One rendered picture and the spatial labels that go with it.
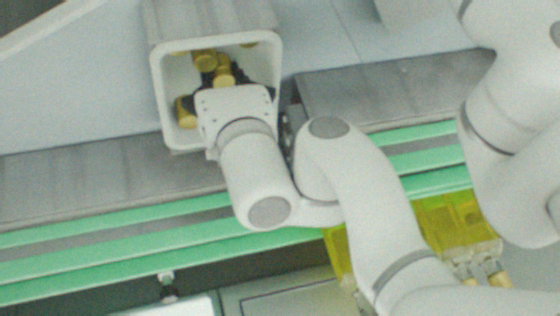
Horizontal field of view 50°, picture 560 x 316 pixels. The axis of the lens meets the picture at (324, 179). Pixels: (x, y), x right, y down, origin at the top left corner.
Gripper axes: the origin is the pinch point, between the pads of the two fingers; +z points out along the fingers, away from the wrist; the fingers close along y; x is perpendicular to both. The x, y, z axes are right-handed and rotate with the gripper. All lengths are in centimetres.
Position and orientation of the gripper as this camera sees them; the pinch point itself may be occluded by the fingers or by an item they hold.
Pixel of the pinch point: (222, 77)
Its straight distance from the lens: 89.1
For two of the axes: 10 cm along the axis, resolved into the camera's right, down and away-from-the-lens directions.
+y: 9.5, -1.5, 2.7
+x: 0.7, -7.4, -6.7
